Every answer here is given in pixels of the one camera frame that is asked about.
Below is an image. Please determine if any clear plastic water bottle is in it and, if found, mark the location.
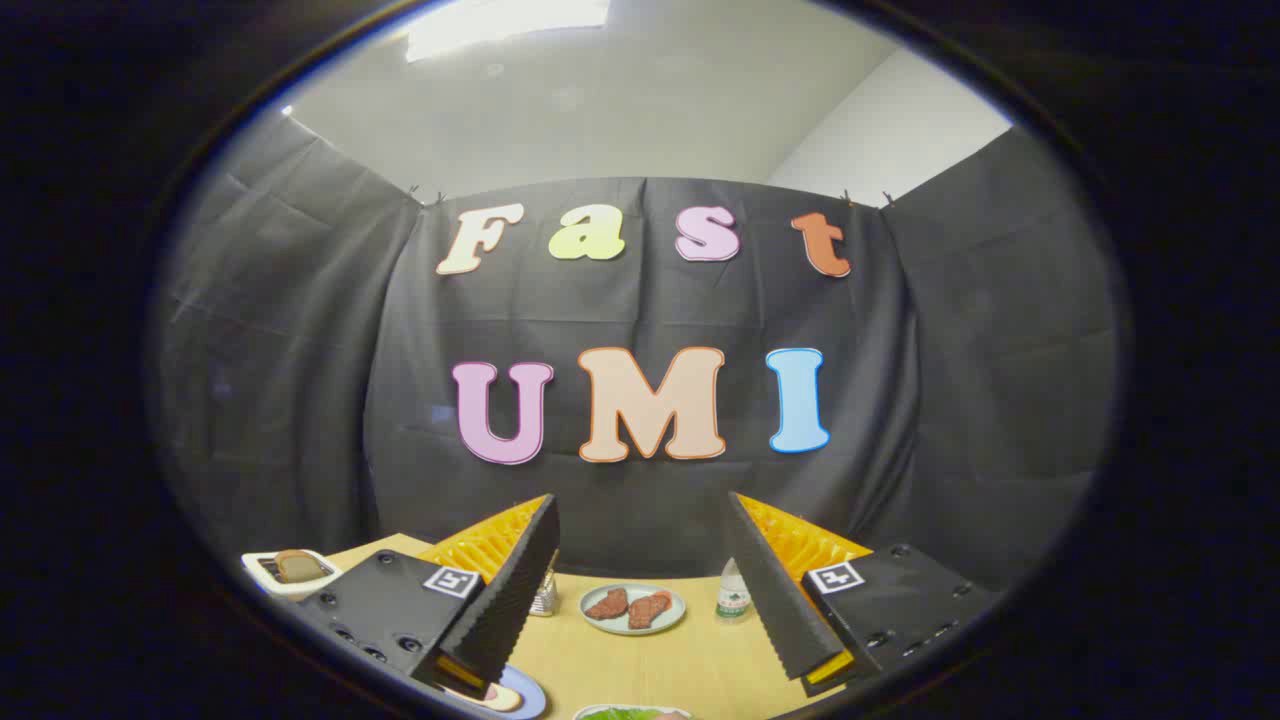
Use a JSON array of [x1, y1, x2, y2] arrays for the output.
[[715, 558, 752, 621]]

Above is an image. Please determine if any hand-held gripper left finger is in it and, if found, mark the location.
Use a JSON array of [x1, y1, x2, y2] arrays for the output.
[[296, 493, 561, 701]]

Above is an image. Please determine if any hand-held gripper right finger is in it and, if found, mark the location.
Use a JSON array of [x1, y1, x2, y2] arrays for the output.
[[727, 491, 1001, 698]]

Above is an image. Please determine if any white bowl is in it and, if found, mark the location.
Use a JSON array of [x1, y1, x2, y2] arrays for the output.
[[573, 704, 693, 720]]

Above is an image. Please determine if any pale green plate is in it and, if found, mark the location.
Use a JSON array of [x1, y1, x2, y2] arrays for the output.
[[579, 584, 687, 637]]

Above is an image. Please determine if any white toaster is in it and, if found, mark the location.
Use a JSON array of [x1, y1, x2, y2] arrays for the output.
[[241, 549, 343, 601]]

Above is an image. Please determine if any blue plate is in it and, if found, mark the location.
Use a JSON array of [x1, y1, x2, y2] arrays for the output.
[[440, 664, 548, 720]]

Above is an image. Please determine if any black backdrop cloth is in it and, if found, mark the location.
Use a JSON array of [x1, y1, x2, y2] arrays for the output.
[[150, 112, 1121, 591]]

